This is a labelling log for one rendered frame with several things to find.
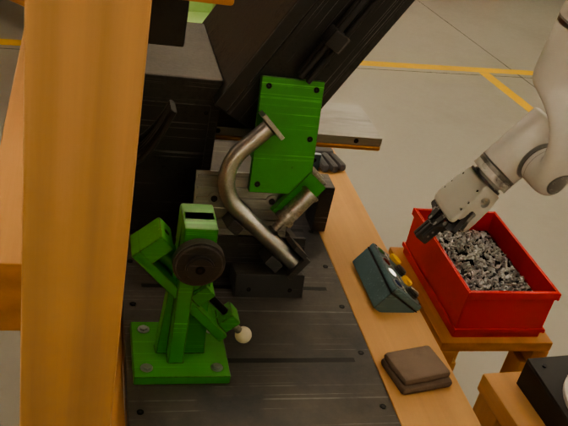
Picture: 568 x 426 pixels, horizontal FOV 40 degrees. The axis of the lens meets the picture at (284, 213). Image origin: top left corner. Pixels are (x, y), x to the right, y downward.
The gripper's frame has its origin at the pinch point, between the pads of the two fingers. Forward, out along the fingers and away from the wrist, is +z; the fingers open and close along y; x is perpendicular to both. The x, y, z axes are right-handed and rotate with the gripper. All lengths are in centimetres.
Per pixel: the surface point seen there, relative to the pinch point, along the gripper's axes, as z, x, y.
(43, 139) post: 3, 85, -61
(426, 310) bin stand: 12.9, -16.5, 0.1
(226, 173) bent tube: 14.8, 41.5, -2.2
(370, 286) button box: 13.6, 5.3, -7.5
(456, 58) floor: -37, -226, 392
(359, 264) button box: 13.7, 5.3, -0.3
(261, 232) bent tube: 18.6, 29.7, -5.1
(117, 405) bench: 44, 42, -33
